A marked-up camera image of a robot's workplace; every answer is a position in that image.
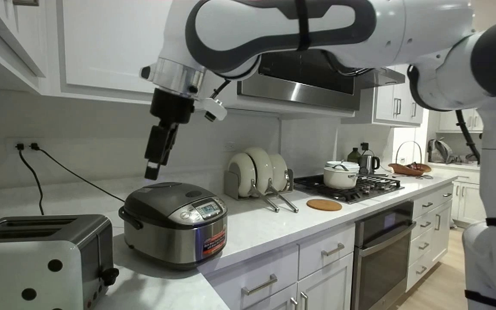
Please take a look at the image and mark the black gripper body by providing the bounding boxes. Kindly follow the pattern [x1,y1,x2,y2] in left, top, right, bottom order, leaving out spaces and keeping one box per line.
[148,89,197,146]

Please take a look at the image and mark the black toaster press handle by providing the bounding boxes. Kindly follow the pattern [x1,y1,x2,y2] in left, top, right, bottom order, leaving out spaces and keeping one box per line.
[100,268,121,288]

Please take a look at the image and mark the white toaster with black dots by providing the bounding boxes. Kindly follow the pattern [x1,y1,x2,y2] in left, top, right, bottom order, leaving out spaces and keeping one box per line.
[0,214,117,310]

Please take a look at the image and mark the stainless rice cooker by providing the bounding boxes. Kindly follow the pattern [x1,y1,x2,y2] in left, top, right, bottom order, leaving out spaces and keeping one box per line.
[117,182,229,270]

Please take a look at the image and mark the cream frying pan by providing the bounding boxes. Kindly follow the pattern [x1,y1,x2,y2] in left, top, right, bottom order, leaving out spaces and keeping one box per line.
[245,147,283,216]

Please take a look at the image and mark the cream deep sauce pan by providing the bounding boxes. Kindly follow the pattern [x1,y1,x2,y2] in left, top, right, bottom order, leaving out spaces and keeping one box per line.
[266,152,300,216]

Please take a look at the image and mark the stainless steel microwave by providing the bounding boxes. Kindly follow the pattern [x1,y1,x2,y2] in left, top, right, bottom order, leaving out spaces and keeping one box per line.
[236,49,409,116]

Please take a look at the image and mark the white drawer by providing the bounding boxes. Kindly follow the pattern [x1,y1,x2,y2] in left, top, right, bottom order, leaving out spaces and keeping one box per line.
[298,223,357,282]
[209,245,300,310]

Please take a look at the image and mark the round cork trivet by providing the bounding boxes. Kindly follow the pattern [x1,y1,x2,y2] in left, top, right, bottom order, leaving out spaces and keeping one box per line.
[305,197,345,214]

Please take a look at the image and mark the white lidded pot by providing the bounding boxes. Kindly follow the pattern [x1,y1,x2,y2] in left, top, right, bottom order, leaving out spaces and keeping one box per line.
[322,161,362,192]

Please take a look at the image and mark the dark steel kettle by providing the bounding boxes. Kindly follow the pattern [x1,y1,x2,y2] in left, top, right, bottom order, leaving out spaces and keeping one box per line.
[357,142,383,178]

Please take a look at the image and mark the black gas cooktop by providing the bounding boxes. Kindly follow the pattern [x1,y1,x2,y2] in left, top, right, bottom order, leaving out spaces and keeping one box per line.
[291,171,405,206]

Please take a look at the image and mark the white upper cabinets beside microwave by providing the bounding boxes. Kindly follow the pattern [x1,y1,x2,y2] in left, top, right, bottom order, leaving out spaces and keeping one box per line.
[371,84,427,128]

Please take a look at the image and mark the stainless steel oven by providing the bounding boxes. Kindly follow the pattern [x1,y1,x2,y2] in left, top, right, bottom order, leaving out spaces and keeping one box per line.
[350,199,417,310]

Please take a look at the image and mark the white base cabinet with drawers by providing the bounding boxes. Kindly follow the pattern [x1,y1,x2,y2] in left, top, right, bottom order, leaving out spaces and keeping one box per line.
[405,182,455,294]

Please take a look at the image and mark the chrome kitchen faucet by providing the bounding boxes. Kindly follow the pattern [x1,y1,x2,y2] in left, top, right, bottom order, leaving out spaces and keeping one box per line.
[427,137,453,166]

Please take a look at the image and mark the distant white upper cabinets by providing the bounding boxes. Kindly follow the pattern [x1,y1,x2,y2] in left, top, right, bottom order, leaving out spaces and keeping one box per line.
[436,109,486,135]

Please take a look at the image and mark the distant white cabinets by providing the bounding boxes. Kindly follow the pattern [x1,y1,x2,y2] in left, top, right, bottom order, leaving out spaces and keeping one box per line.
[450,178,488,226]
[436,109,486,135]

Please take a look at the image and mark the distant white lower cabinets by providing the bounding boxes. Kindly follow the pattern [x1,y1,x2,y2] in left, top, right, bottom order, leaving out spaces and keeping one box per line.
[450,178,488,226]

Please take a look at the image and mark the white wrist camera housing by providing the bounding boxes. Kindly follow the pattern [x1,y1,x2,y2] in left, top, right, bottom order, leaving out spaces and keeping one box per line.
[202,96,229,125]

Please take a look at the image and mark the black rice cooker power cord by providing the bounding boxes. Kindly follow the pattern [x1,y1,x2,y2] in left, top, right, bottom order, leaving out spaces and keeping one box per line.
[28,142,128,206]

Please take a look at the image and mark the black toaster power cord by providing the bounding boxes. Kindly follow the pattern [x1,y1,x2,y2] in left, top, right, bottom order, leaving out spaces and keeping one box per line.
[14,144,47,220]

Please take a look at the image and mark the black forearm cable strap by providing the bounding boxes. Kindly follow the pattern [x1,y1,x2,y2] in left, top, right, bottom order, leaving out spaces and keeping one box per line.
[293,0,314,54]

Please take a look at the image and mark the wicker basket with handle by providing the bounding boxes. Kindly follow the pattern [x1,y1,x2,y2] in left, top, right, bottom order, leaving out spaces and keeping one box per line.
[388,139,434,178]

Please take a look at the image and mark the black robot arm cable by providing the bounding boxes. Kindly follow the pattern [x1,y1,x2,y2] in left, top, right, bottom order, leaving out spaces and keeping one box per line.
[209,54,484,168]

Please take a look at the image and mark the black robot base strap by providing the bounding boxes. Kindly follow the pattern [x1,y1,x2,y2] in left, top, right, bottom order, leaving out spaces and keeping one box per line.
[464,290,496,310]

